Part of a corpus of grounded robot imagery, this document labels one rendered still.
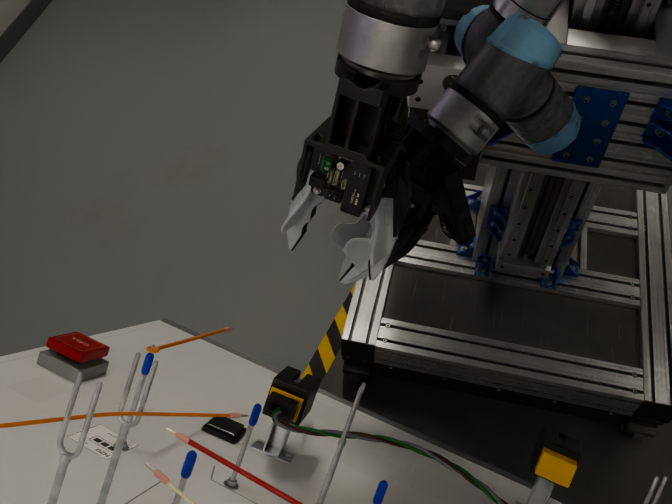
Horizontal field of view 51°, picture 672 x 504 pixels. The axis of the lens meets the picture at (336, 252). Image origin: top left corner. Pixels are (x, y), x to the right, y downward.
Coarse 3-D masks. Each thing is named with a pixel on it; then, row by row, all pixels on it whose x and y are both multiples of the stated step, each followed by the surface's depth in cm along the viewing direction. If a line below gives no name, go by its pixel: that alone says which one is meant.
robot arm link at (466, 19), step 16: (496, 0) 88; (512, 0) 86; (528, 0) 85; (544, 0) 85; (560, 0) 85; (464, 16) 93; (480, 16) 92; (496, 16) 88; (544, 16) 86; (464, 32) 93; (480, 32) 90; (464, 48) 93
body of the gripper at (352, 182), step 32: (352, 96) 54; (384, 96) 54; (320, 128) 60; (352, 128) 55; (384, 128) 60; (320, 160) 59; (352, 160) 57; (384, 160) 57; (320, 192) 61; (352, 192) 58
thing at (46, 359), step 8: (40, 352) 78; (48, 352) 79; (56, 352) 79; (40, 360) 78; (48, 360) 78; (56, 360) 78; (64, 360) 78; (96, 360) 81; (104, 360) 82; (48, 368) 78; (56, 368) 78; (64, 368) 77; (72, 368) 77; (80, 368) 77; (88, 368) 78; (96, 368) 80; (104, 368) 81; (64, 376) 77; (72, 376) 77; (88, 376) 79; (96, 376) 81
